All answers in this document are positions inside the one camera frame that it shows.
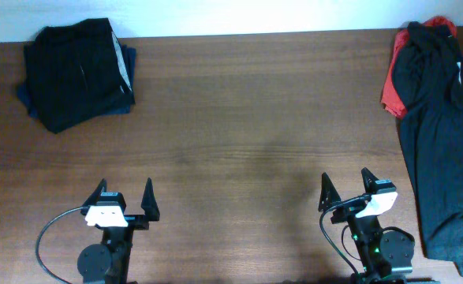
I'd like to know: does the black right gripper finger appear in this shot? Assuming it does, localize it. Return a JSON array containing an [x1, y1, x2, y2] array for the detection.
[[361, 167, 378, 194], [318, 172, 341, 212]]

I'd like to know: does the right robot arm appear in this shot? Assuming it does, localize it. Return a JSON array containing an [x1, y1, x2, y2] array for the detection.
[[318, 167, 434, 284]]

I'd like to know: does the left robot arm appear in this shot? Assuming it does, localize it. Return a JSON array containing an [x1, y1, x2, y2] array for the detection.
[[77, 178, 160, 283]]

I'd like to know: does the dark green Nike t-shirt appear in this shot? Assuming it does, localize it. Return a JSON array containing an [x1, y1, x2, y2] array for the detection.
[[391, 22, 463, 276]]

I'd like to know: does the red t-shirt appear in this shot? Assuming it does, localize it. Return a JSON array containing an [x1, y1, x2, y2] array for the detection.
[[381, 16, 457, 119]]

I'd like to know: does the folded black garment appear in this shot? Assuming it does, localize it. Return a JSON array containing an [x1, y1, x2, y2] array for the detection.
[[23, 18, 135, 133]]

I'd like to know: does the folded navy blue garment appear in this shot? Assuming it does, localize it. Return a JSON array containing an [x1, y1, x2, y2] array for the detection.
[[16, 45, 136, 119]]

